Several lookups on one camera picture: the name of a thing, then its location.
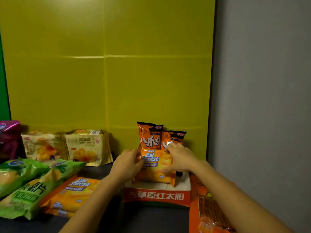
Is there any orange windowed snack pouch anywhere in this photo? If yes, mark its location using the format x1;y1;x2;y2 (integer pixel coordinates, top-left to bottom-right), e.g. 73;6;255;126
189;174;237;233

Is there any green back panel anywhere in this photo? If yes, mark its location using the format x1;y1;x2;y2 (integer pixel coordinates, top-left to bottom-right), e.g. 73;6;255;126
0;31;11;121

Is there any person's right hand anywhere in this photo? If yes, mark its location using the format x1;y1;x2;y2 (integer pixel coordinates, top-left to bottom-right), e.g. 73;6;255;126
161;142;202;176

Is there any person's right forearm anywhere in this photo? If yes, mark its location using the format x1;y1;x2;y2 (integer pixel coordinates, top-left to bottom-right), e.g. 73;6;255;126
192;160;295;233

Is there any person's left hand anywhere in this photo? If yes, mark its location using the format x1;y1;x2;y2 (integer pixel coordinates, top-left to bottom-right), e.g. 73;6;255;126
109;148;146;186

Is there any person's left forearm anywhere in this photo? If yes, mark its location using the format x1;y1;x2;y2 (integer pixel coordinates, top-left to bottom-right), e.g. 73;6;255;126
59;175;125;233

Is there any orange black snack bag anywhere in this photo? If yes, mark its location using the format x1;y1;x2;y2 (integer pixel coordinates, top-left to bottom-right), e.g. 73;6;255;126
137;121;164;154
161;130;187;178

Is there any dark grey shelf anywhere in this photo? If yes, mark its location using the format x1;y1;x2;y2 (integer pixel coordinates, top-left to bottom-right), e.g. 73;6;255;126
0;152;212;233

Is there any lime yellow back panel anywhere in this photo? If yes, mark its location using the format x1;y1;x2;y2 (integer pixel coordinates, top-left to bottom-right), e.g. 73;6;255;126
0;0;216;161

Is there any magenta snack bag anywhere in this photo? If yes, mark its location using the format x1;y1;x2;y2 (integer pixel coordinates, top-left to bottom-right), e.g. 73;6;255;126
0;120;22;163

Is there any red white cardboard box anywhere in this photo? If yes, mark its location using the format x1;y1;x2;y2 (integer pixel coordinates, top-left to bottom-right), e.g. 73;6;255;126
123;171;192;208

